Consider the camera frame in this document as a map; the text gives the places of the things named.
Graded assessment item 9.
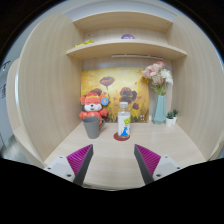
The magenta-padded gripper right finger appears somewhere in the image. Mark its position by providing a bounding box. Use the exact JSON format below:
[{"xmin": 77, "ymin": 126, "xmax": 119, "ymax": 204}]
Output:
[{"xmin": 134, "ymin": 144, "xmax": 183, "ymax": 186}]

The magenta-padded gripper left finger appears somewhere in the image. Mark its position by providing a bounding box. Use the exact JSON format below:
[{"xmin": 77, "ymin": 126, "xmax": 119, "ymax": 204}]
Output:
[{"xmin": 43, "ymin": 144, "xmax": 95, "ymax": 187}]

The clear printed drink bottle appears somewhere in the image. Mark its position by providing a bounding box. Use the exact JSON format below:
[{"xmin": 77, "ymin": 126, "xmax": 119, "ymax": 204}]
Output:
[{"xmin": 117, "ymin": 101, "xmax": 132, "ymax": 139}]

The grey textured cup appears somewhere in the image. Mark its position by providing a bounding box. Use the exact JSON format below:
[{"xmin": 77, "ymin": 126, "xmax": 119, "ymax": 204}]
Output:
[{"xmin": 82, "ymin": 116, "xmax": 106, "ymax": 140}]

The flat round red coaster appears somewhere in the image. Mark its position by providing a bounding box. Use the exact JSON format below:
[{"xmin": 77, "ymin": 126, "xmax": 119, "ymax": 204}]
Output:
[{"xmin": 113, "ymin": 131, "xmax": 131, "ymax": 142}]

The small plant in white pot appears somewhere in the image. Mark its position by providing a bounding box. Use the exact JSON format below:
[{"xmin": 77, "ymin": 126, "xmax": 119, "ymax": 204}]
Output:
[{"xmin": 165, "ymin": 109, "xmax": 180, "ymax": 127}]

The teal faceted vase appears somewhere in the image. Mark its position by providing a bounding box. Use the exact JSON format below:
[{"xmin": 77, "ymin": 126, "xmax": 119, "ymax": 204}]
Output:
[{"xmin": 152, "ymin": 94, "xmax": 167, "ymax": 126}]

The red plush animal figure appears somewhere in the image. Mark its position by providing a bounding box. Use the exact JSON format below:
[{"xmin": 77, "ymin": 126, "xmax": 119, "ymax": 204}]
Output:
[{"xmin": 78, "ymin": 92, "xmax": 109, "ymax": 121}]

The yellow flower painting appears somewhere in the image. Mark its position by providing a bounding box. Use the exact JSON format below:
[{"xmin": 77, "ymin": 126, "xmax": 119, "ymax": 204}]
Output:
[{"xmin": 80, "ymin": 66, "xmax": 151, "ymax": 123}]

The pink and white flower bouquet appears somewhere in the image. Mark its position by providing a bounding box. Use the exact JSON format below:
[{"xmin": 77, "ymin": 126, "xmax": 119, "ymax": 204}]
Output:
[{"xmin": 141, "ymin": 60, "xmax": 174, "ymax": 97}]

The light wooden shelf board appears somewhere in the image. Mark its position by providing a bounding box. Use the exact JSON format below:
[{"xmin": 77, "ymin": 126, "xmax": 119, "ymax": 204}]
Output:
[
  {"xmin": 72, "ymin": 10, "xmax": 174, "ymax": 33},
  {"xmin": 65, "ymin": 39, "xmax": 188, "ymax": 61}
]

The small yellow item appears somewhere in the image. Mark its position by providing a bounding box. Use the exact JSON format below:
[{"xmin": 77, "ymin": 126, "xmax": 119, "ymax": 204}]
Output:
[{"xmin": 74, "ymin": 39, "xmax": 95, "ymax": 48}]

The small purple item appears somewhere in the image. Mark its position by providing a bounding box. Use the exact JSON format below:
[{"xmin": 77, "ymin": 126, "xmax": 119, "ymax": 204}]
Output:
[{"xmin": 120, "ymin": 33, "xmax": 136, "ymax": 41}]

